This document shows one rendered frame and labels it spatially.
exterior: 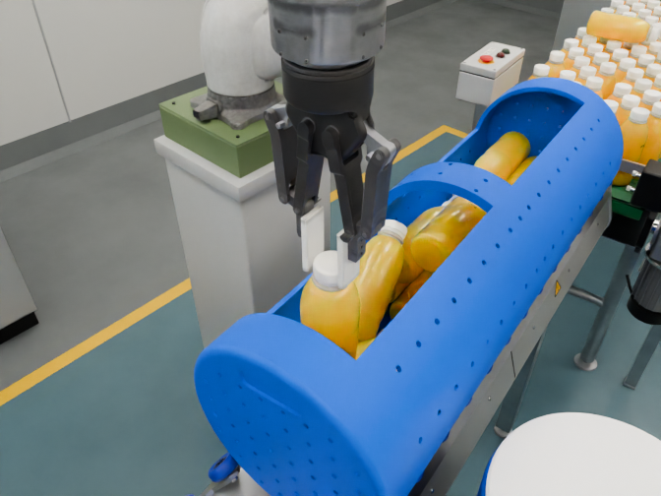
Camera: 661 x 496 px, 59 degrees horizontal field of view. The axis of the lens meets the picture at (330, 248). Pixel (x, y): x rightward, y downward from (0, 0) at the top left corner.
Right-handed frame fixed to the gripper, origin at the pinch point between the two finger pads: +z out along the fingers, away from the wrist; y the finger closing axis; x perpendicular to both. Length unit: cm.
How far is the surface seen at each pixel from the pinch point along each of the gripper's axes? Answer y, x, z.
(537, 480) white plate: 25.5, 6.4, 27.9
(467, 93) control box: -31, 103, 31
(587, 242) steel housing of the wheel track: 13, 79, 45
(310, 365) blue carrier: 3.4, -8.1, 8.1
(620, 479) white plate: 33.4, 12.4, 28.0
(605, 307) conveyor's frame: 19, 128, 103
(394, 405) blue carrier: 11.2, -4.3, 12.6
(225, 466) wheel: -8.4, -12.5, 33.1
